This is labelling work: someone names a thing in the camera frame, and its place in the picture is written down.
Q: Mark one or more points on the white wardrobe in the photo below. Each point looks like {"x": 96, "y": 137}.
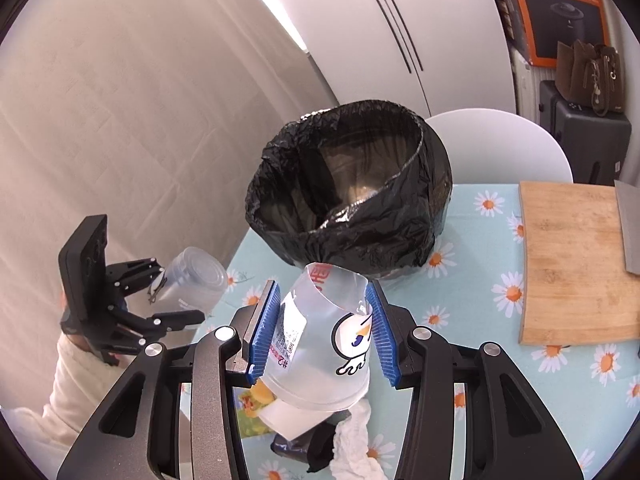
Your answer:
{"x": 450, "y": 35}

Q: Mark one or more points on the orange appliance box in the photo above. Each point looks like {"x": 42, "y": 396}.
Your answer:
{"x": 560, "y": 15}

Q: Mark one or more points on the white chair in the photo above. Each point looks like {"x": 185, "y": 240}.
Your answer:
{"x": 500, "y": 145}

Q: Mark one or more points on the brown suede bag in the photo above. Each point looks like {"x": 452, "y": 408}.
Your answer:
{"x": 580, "y": 75}

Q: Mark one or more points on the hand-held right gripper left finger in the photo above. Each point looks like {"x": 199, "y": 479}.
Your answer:
{"x": 265, "y": 330}

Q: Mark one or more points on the printed clear plastic cup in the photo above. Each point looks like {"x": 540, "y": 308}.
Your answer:
{"x": 320, "y": 360}

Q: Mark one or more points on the black-lined trash bin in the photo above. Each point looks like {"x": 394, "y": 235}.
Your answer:
{"x": 350, "y": 245}

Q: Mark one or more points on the yellow green snack packet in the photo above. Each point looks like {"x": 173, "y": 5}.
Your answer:
{"x": 252, "y": 410}

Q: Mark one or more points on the black suitcase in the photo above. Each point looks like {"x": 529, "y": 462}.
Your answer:
{"x": 585, "y": 145}

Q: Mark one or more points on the white tissue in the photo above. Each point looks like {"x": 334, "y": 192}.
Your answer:
{"x": 352, "y": 440}

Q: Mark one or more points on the daisy print tablecloth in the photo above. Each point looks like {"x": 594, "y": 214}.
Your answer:
{"x": 470, "y": 260}

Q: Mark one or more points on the translucent plastic cup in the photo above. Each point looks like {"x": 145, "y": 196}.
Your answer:
{"x": 195, "y": 280}

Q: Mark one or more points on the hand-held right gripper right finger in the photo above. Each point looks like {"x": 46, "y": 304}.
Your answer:
{"x": 382, "y": 335}

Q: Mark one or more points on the cream curtain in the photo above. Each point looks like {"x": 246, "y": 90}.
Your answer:
{"x": 125, "y": 110}

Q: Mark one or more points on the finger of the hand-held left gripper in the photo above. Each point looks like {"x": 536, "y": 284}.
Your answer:
{"x": 132, "y": 275}
{"x": 170, "y": 321}

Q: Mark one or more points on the wooden cutting board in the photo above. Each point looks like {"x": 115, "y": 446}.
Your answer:
{"x": 570, "y": 270}

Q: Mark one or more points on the dark wrapper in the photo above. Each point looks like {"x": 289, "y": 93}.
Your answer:
{"x": 310, "y": 447}

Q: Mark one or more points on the white paper cup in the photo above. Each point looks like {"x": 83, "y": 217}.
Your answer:
{"x": 290, "y": 417}

